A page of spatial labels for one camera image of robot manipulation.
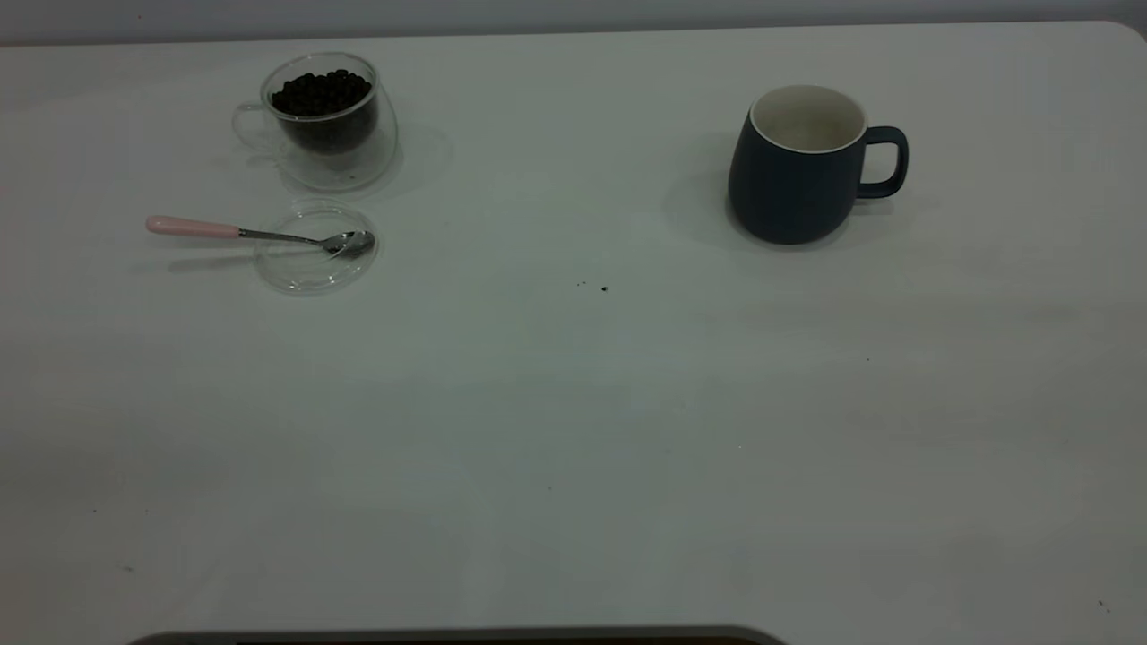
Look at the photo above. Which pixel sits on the dark blue ceramic mug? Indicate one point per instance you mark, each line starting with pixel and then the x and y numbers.
pixel 789 193

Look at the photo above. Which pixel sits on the dark coffee beans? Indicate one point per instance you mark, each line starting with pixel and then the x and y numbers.
pixel 321 92

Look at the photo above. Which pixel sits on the clear glass saucer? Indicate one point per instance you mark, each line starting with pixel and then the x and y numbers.
pixel 300 273

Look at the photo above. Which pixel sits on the clear double-wall glass cup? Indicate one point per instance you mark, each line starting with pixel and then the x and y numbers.
pixel 358 166

